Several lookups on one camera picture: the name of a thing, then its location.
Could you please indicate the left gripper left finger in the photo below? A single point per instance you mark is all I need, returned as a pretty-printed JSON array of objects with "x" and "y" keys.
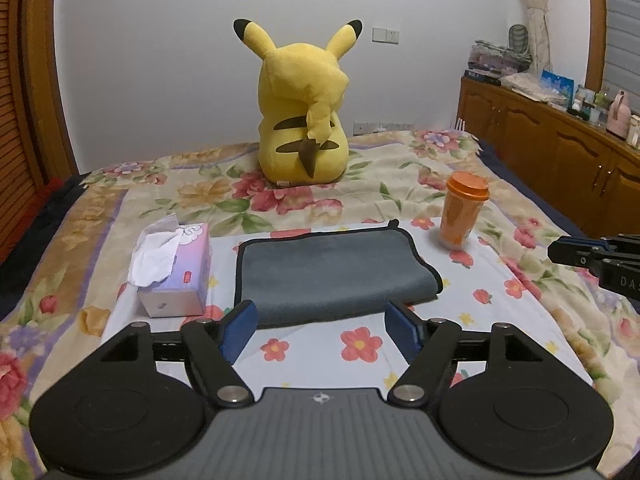
[{"x": 212, "y": 347}]

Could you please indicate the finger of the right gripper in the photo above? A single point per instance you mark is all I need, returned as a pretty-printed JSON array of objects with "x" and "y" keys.
[
  {"x": 590, "y": 241},
  {"x": 580, "y": 254}
]

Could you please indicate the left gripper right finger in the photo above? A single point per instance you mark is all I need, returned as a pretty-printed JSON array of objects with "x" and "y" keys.
[{"x": 428, "y": 346}]

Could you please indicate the purple grey microfiber towel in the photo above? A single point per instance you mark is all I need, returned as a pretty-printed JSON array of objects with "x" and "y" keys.
[{"x": 327, "y": 276}]

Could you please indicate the brown wooden sideboard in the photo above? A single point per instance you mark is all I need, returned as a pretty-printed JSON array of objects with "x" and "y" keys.
[{"x": 590, "y": 176}]

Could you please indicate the white fruit print cloth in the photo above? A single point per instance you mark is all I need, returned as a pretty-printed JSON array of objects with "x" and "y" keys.
[{"x": 479, "y": 290}]

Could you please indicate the purple tissue box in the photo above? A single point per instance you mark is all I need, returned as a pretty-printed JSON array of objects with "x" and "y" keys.
[{"x": 169, "y": 268}]

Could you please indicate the orange plastic cup with lid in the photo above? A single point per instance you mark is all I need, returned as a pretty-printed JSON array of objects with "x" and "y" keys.
[{"x": 466, "y": 194}]

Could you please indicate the pink bottle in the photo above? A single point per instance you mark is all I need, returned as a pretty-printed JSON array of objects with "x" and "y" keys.
[{"x": 619, "y": 114}]

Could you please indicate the blue picture card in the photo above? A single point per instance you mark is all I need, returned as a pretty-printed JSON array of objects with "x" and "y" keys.
[{"x": 559, "y": 88}]

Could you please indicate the floral bed cover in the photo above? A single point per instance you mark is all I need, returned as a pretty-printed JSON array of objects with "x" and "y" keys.
[{"x": 60, "y": 285}]

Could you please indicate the stack of folded clothes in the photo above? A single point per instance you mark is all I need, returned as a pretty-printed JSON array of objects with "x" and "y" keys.
[{"x": 489, "y": 63}]

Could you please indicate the yellow Pikachu plush toy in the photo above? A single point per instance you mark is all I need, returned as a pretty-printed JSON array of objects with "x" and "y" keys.
[{"x": 301, "y": 88}]

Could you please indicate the beige tied curtain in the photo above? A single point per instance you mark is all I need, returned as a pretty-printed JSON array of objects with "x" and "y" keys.
[{"x": 538, "y": 32}]

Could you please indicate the white wall switch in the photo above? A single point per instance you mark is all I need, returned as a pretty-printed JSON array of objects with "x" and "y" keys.
[{"x": 385, "y": 36}]

